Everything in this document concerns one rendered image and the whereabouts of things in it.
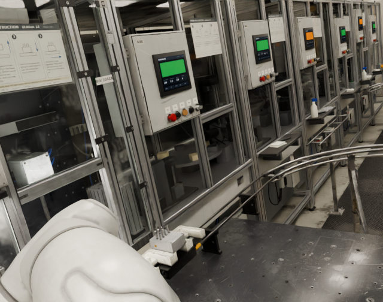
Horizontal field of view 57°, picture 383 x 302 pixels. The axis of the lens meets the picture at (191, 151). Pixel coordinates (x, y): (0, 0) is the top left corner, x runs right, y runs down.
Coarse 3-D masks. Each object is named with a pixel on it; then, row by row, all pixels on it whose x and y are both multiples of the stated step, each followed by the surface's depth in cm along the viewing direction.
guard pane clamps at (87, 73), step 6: (60, 0) 131; (66, 0) 133; (72, 0) 135; (60, 6) 131; (66, 6) 133; (72, 6) 135; (96, 6) 144; (102, 6) 146; (114, 66) 151; (78, 72) 137; (84, 72) 139; (90, 72) 141; (132, 126) 159; (96, 138) 143; (102, 138) 146; (108, 138) 148; (96, 144) 144; (144, 186) 165
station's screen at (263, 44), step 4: (256, 40) 250; (260, 40) 255; (264, 40) 260; (256, 44) 250; (260, 44) 255; (264, 44) 260; (268, 44) 266; (260, 48) 255; (264, 48) 260; (268, 48) 266; (260, 52) 255; (264, 52) 260; (268, 52) 266; (260, 56) 255; (264, 56) 260; (268, 56) 266; (260, 60) 255
